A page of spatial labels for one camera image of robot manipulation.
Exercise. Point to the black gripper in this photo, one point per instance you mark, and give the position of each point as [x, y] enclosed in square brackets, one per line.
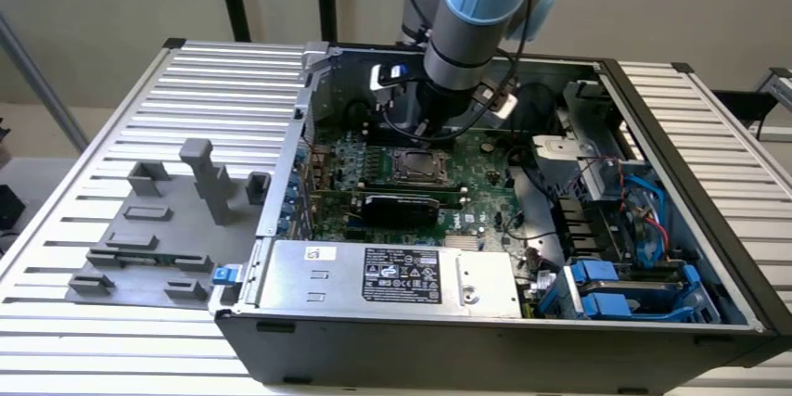
[451, 106]

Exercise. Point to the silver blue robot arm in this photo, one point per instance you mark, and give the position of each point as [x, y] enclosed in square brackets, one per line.
[473, 11]

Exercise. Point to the CPU socket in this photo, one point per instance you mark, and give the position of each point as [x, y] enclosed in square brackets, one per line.
[417, 167]

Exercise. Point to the white black connector box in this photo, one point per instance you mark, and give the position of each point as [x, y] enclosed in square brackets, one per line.
[500, 101]

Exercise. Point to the green motherboard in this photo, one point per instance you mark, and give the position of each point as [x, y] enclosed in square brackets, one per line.
[483, 182]

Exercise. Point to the black RAM slots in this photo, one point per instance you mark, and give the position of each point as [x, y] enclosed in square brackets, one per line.
[411, 188]

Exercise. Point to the black graphics card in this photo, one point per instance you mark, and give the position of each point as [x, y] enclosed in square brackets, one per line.
[399, 209]

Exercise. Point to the metal drive cage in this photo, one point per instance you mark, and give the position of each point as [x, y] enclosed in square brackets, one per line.
[588, 159]

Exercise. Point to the silver chipset heat sink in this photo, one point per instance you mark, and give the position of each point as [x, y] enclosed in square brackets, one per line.
[463, 242]

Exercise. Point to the silver power supply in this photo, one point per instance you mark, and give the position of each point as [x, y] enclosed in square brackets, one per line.
[347, 275]

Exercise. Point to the blue disk bay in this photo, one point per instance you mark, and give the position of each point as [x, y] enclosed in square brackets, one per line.
[597, 284]

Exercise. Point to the blue case latch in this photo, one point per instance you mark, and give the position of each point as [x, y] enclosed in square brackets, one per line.
[225, 274]

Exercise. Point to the black open PC case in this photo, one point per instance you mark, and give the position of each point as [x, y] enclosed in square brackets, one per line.
[469, 349]

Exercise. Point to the grey parts rack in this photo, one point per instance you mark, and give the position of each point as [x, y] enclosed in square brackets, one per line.
[155, 233]

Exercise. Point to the green RAM stick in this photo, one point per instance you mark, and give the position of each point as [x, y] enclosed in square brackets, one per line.
[147, 259]

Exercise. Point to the grey slanted metal pole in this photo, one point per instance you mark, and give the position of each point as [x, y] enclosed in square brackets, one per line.
[43, 85]

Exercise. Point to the black object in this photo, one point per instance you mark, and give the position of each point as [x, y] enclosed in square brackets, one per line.
[9, 206]

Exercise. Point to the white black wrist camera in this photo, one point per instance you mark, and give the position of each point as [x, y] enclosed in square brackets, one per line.
[384, 76]

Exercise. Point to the aluminium frame profile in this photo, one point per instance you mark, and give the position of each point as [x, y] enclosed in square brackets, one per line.
[773, 104]

